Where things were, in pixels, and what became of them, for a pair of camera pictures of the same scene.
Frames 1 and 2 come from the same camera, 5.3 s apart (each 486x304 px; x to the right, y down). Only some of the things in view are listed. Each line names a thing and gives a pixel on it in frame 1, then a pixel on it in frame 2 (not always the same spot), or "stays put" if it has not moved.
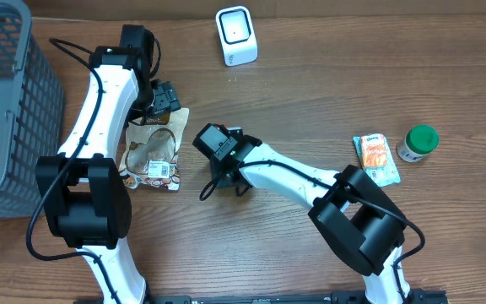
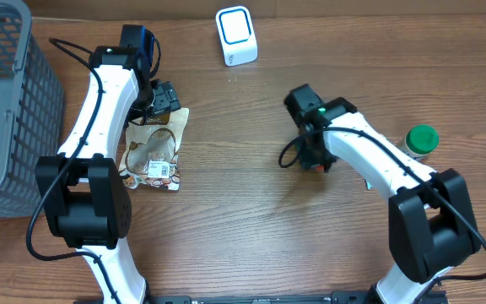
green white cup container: (420, 140) stays put
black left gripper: (164, 100) stays put
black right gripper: (220, 170) -> (311, 156)
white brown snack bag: (150, 154) stays put
